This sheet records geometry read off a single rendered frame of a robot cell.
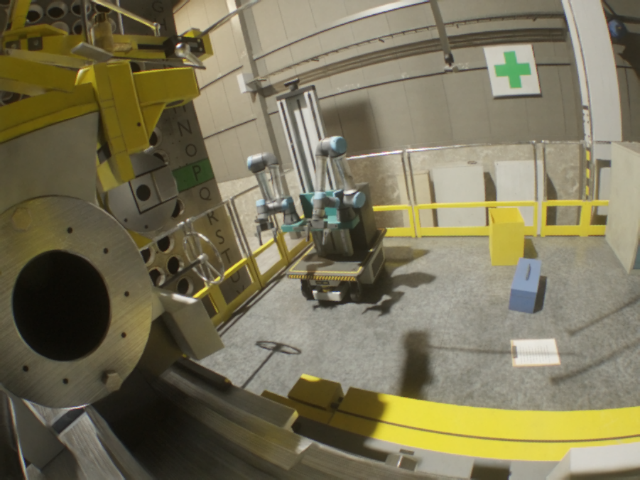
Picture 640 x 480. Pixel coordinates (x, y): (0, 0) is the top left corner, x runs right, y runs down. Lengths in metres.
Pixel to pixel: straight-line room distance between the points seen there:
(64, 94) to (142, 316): 0.42
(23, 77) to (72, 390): 0.51
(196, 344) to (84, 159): 0.42
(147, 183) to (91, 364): 0.50
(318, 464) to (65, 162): 0.57
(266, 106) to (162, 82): 8.99
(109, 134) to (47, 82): 0.17
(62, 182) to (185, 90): 0.52
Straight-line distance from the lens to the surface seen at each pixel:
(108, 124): 0.60
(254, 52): 10.19
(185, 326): 0.62
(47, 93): 0.62
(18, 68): 0.63
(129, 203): 0.80
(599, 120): 3.52
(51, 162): 0.57
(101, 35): 1.13
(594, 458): 0.80
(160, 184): 0.83
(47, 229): 0.46
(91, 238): 0.47
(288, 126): 2.46
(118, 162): 0.59
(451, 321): 2.23
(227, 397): 0.78
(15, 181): 0.56
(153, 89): 0.89
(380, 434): 1.00
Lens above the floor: 1.46
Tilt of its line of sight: 22 degrees down
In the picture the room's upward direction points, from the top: 15 degrees counter-clockwise
